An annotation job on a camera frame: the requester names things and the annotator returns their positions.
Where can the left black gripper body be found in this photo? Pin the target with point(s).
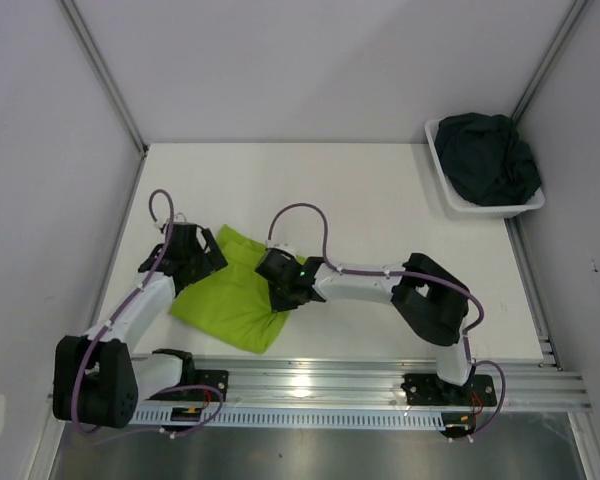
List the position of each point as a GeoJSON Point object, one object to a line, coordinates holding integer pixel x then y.
{"type": "Point", "coordinates": [199, 259]}

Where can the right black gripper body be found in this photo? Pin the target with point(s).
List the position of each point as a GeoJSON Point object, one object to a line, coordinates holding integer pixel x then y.
{"type": "Point", "coordinates": [281, 299]}

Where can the lime green shorts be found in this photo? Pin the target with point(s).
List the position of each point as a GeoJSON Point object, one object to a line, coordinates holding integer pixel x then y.
{"type": "Point", "coordinates": [233, 305]}

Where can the dark green shorts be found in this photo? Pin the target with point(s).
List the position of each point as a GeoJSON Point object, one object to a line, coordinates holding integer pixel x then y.
{"type": "Point", "coordinates": [486, 160]}

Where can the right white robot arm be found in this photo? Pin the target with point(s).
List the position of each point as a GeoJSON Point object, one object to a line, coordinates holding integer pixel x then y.
{"type": "Point", "coordinates": [432, 302]}

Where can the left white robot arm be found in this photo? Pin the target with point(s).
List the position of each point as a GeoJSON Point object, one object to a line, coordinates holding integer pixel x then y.
{"type": "Point", "coordinates": [96, 379]}

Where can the white plastic basket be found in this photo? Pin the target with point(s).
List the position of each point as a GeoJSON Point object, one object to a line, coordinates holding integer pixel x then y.
{"type": "Point", "coordinates": [458, 208]}

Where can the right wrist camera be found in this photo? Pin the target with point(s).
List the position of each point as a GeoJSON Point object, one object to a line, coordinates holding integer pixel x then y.
{"type": "Point", "coordinates": [288, 248]}

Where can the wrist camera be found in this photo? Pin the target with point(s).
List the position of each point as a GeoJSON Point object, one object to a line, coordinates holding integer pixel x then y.
{"type": "Point", "coordinates": [161, 225]}
{"type": "Point", "coordinates": [288, 248]}

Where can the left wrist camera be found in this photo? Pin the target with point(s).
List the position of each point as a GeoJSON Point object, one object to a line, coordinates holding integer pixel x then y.
{"type": "Point", "coordinates": [161, 225]}

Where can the aluminium mounting rail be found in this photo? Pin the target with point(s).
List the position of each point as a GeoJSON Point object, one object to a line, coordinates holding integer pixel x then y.
{"type": "Point", "coordinates": [305, 383]}

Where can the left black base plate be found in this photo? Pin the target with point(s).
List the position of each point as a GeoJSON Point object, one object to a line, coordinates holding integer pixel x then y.
{"type": "Point", "coordinates": [218, 379]}

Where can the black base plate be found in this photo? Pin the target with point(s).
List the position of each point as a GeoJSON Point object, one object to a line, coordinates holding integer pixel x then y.
{"type": "Point", "coordinates": [424, 389]}
{"type": "Point", "coordinates": [218, 379]}

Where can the perforated cable tray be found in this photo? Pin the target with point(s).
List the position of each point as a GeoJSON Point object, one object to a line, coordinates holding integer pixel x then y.
{"type": "Point", "coordinates": [292, 418]}

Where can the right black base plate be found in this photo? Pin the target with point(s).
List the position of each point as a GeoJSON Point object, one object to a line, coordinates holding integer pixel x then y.
{"type": "Point", "coordinates": [424, 389]}

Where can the left aluminium frame post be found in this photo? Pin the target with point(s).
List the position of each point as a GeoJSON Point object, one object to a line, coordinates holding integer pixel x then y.
{"type": "Point", "coordinates": [87, 42]}

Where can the aluminium frame post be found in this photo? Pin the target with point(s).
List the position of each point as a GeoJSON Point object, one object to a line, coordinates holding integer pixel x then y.
{"type": "Point", "coordinates": [87, 42]}
{"type": "Point", "coordinates": [558, 43]}

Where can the right aluminium frame post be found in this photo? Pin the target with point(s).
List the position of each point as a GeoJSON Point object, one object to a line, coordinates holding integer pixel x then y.
{"type": "Point", "coordinates": [558, 43]}

